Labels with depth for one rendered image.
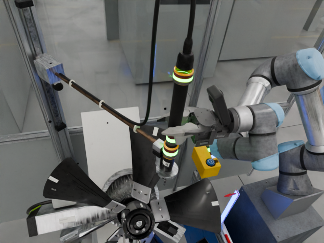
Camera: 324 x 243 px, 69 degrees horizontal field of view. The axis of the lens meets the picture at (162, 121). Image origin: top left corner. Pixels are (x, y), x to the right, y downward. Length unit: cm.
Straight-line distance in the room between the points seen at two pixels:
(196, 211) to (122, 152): 42
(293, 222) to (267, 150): 72
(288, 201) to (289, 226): 17
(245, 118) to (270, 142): 11
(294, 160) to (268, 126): 51
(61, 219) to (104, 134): 38
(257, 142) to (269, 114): 9
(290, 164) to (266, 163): 49
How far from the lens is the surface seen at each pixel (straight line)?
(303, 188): 125
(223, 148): 79
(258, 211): 133
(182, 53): 49
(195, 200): 104
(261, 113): 70
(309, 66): 95
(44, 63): 104
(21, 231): 243
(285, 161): 122
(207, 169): 129
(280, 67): 99
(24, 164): 181
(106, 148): 112
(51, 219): 109
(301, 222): 142
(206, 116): 63
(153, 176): 90
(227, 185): 261
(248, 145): 74
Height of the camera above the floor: 207
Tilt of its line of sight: 43 degrees down
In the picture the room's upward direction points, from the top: 7 degrees clockwise
